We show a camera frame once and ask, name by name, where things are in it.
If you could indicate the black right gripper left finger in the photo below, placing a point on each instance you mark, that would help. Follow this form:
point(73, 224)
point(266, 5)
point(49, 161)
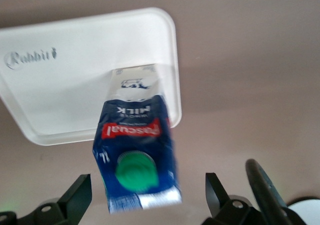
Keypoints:
point(72, 202)

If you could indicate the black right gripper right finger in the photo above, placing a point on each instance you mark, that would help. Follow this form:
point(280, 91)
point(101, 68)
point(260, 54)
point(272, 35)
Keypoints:
point(220, 202)

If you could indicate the blue white milk carton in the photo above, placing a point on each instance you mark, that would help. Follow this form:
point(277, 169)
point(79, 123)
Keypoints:
point(140, 140)

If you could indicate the cream rabbit print tray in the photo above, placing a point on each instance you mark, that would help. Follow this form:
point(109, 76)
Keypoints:
point(75, 85)

